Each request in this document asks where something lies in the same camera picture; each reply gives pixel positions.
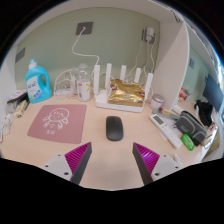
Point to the gold foil bag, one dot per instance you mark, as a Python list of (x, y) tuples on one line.
[(126, 93)]

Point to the grey blank wall plate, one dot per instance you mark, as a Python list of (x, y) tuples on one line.
[(20, 55)]

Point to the black monitor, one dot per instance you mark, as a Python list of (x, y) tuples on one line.
[(213, 93)]

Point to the white remote control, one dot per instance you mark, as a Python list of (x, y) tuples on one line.
[(165, 128)]

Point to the grey zip pouch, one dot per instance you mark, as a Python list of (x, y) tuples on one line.
[(190, 126)]

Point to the stack of books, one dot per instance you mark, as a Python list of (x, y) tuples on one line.
[(16, 97)]

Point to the black computer mouse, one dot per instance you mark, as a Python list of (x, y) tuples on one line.
[(114, 128)]

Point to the small round jar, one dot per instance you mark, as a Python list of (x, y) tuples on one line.
[(157, 102)]

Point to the grey wall socket plate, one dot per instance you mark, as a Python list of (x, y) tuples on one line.
[(84, 28)]

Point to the white overhead shelf unit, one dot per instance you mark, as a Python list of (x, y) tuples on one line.
[(100, 4)]

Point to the beige small box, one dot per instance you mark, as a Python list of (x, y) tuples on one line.
[(20, 109)]

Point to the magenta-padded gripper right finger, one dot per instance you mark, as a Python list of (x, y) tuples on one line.
[(147, 159)]

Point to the clear plastic bottle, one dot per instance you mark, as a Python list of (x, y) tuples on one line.
[(83, 90)]

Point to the white marker pen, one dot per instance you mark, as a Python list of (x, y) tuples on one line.
[(177, 160)]

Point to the blue detergent bottle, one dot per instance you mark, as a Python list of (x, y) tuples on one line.
[(33, 86)]

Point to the white router with antennas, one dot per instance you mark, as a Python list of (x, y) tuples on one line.
[(101, 98)]

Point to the white wall charger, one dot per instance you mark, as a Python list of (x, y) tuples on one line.
[(149, 34)]

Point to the pink mouse pad with drawing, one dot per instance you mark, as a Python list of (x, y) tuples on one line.
[(40, 128)]

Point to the white power strip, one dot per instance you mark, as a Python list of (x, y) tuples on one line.
[(63, 92)]

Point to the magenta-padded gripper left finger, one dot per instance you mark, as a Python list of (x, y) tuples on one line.
[(77, 158)]

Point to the white desk side panel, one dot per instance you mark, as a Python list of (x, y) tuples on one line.
[(171, 70)]

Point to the black bag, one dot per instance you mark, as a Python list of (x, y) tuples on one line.
[(204, 111)]

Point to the clear plastic bags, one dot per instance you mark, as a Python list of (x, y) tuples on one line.
[(6, 125)]

